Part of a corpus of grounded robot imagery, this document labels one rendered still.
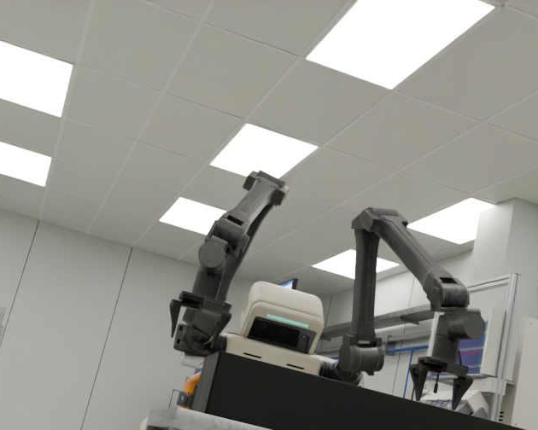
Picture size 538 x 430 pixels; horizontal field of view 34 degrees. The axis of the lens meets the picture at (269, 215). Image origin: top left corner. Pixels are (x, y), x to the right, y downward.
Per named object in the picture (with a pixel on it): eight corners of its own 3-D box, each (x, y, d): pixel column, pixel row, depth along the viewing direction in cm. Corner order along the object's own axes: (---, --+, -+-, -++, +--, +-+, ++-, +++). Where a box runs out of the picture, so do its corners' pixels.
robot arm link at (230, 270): (289, 191, 242) (257, 175, 243) (290, 182, 229) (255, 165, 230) (216, 338, 237) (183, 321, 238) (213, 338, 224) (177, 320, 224)
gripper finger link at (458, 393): (469, 412, 197) (476, 370, 199) (439, 404, 196) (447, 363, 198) (456, 411, 203) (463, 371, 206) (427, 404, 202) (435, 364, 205)
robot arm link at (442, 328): (454, 316, 208) (435, 310, 206) (472, 316, 202) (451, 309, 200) (449, 345, 206) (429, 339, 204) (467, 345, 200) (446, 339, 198)
